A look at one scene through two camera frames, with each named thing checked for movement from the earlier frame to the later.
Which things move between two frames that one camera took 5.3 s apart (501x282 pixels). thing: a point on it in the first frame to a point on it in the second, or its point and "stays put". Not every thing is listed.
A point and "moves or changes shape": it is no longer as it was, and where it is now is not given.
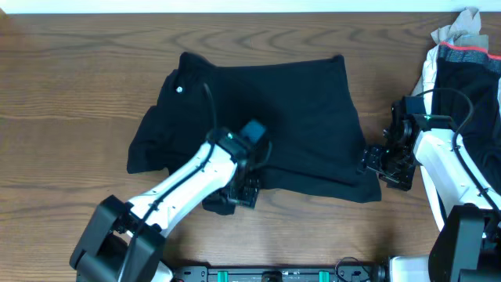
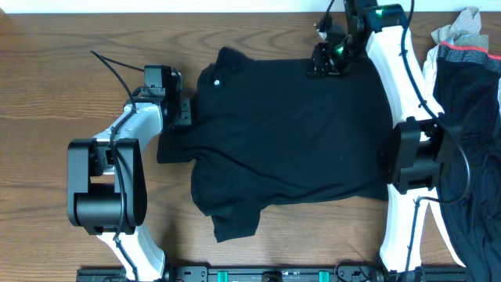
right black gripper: x=370 y=159 to x=320 y=58
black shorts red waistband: x=477 y=74 stays put
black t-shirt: x=316 y=147 moves or changes shape
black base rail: x=344 y=273 stays put
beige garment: x=464 y=30 stays put
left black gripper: x=246 y=190 to x=185 y=111
